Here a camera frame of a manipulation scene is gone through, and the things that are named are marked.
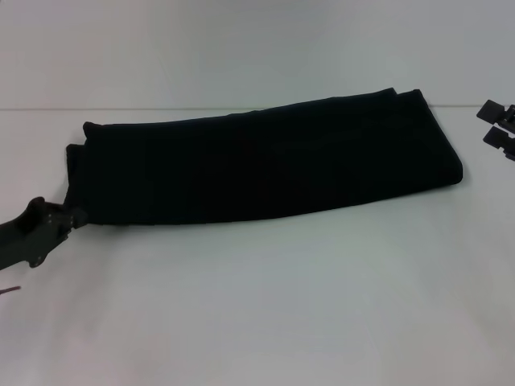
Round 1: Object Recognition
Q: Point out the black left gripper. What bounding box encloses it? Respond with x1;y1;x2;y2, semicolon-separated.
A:
0;196;89;274

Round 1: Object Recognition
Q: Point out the black t-shirt with FREE print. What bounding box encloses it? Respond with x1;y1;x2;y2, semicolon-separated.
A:
64;86;441;230

